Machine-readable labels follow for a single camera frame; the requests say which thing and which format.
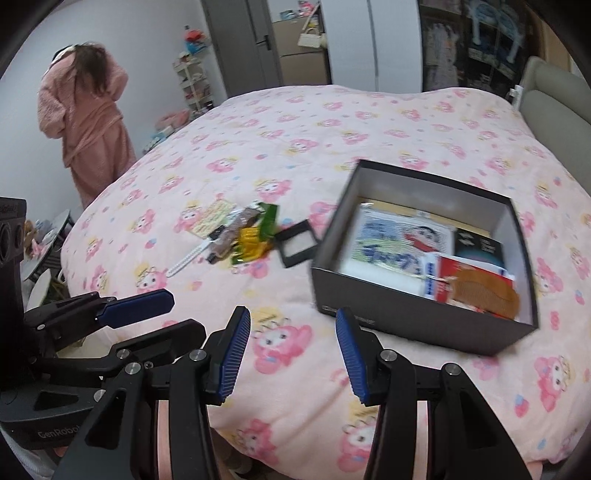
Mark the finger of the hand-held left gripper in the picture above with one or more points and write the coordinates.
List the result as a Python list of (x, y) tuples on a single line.
[(161, 339), (134, 307)]

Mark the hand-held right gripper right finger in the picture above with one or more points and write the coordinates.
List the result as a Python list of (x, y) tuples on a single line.
[(351, 355)]

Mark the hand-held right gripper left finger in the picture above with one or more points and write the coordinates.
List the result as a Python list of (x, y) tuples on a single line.
[(233, 355)]

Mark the black cardboard box container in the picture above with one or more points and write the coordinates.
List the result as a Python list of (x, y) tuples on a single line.
[(392, 318)]

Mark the cartoon picture kit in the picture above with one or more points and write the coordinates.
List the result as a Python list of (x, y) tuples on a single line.
[(392, 240)]

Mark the red packet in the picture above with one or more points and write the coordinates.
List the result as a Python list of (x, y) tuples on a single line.
[(461, 267)]

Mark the wooden comb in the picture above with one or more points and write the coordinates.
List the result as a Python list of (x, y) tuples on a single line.
[(489, 295)]

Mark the black screen protector box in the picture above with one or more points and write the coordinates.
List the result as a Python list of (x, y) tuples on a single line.
[(480, 249)]

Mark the small round side table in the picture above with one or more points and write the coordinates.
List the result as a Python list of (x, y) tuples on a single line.
[(53, 230)]

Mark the yellow paper card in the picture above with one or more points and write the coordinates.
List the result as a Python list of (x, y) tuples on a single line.
[(210, 217)]

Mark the brown snack packet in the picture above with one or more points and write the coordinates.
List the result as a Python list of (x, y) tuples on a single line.
[(235, 230)]

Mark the green snack packet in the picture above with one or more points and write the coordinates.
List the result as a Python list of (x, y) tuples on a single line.
[(268, 219)]

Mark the pink plush toy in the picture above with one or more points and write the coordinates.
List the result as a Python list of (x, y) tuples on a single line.
[(173, 120)]

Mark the pink printed blanket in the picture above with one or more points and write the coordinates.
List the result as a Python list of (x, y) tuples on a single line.
[(369, 129)]

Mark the white shelf rack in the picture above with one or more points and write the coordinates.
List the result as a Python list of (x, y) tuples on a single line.
[(194, 83)]

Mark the red blue plush toy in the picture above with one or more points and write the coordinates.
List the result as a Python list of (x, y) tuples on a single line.
[(196, 39)]

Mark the grey door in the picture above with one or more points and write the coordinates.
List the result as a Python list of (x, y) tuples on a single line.
[(240, 46)]

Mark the brown cabinet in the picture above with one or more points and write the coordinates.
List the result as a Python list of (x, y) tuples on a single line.
[(300, 69)]

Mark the dark glass wardrobe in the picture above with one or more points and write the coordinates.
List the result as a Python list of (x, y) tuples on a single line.
[(443, 55)]

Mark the white wardrobe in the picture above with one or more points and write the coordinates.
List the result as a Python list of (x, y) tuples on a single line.
[(369, 41)]

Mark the white handbag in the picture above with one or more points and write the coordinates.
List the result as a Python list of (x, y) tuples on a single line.
[(309, 39)]

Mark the grey padded headboard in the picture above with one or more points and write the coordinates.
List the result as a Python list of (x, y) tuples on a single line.
[(554, 106)]

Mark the black square frame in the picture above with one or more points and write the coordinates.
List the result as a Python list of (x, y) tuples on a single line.
[(279, 251)]

